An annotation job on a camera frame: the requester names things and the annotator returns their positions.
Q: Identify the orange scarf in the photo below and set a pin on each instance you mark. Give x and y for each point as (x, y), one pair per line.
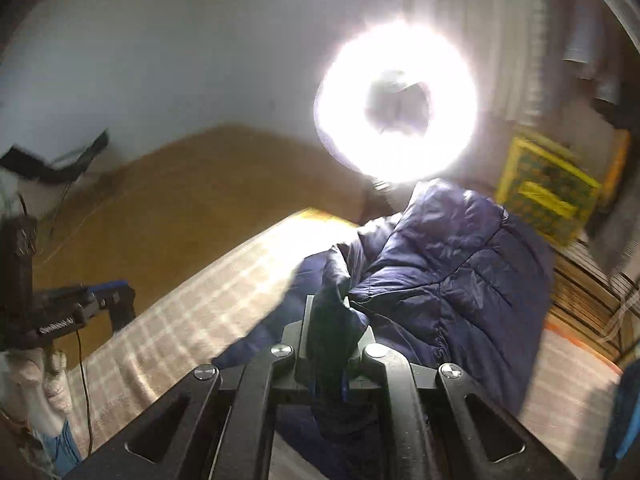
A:
(617, 165)

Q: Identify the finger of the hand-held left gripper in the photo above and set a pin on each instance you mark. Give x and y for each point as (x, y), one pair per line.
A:
(112, 300)

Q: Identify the light blue cloth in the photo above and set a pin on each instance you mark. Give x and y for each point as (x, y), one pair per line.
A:
(625, 435)

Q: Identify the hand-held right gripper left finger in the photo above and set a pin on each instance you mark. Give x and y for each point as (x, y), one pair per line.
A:
(300, 360)

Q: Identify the person's left hand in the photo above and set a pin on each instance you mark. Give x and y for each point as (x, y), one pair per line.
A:
(35, 375)

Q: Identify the black folding chair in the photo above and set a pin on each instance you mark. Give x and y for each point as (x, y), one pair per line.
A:
(30, 165)

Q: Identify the white green striped wall cloth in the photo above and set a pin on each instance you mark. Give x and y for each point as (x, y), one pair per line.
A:
(490, 35)

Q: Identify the yellow patterned box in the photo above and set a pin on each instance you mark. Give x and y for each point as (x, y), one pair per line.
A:
(545, 195)

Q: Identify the navy puffer jacket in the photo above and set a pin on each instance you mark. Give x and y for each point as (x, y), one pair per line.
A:
(440, 260)

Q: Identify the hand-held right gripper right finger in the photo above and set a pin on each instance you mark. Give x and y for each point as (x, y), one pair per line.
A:
(362, 365)

